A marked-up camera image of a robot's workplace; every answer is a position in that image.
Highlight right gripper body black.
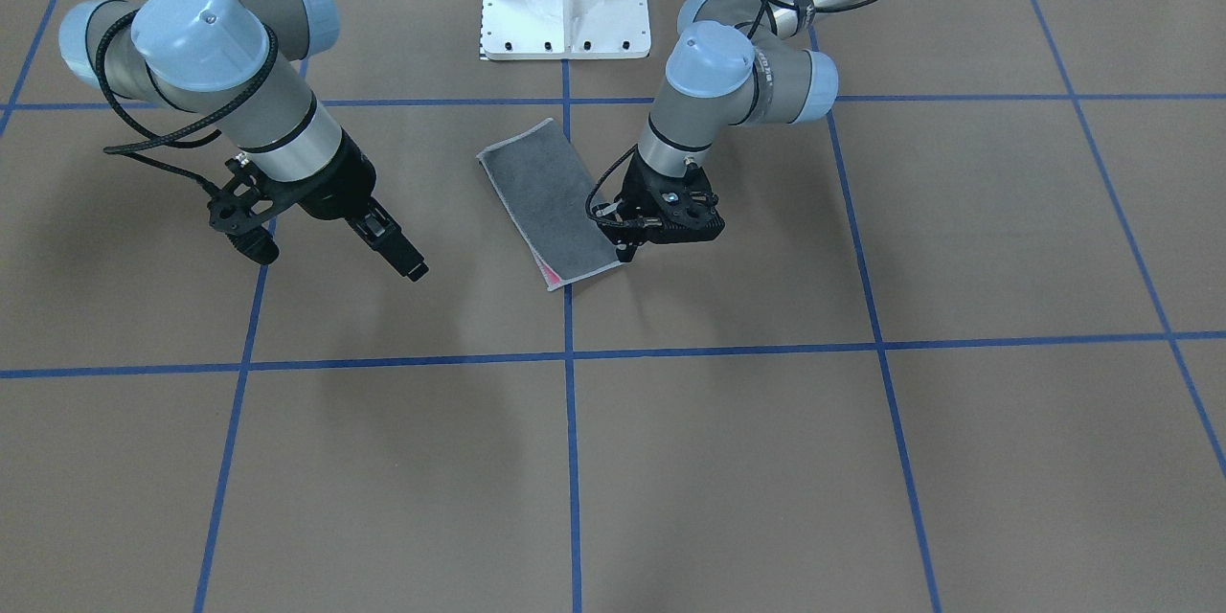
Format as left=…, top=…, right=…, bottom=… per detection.
left=297, top=129, right=378, bottom=219

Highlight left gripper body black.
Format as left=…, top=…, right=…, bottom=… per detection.
left=603, top=158, right=711, bottom=245

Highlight pink and grey towel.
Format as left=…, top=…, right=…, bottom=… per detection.
left=476, top=116, right=622, bottom=291

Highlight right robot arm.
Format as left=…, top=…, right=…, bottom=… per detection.
left=58, top=0, right=428, bottom=281

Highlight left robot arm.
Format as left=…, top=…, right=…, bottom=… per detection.
left=588, top=0, right=880, bottom=262

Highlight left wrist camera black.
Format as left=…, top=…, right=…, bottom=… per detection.
left=649, top=190, right=726, bottom=243

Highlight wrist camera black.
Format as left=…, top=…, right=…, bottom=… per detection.
left=649, top=190, right=726, bottom=243
left=206, top=156, right=289, bottom=265

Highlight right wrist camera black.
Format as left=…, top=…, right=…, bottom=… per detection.
left=206, top=156, right=289, bottom=265

